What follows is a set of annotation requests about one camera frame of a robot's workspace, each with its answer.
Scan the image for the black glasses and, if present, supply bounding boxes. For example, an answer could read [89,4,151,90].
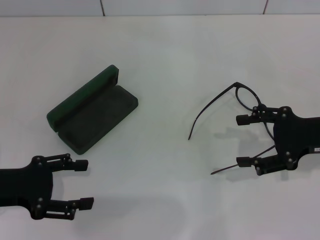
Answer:
[187,81,277,175]

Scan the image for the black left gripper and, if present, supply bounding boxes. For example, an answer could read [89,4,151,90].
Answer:
[0,153,95,221]

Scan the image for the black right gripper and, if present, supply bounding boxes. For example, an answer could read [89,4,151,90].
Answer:
[236,104,320,176]

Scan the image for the green glasses case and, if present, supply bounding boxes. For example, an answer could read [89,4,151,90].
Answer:
[46,64,139,156]

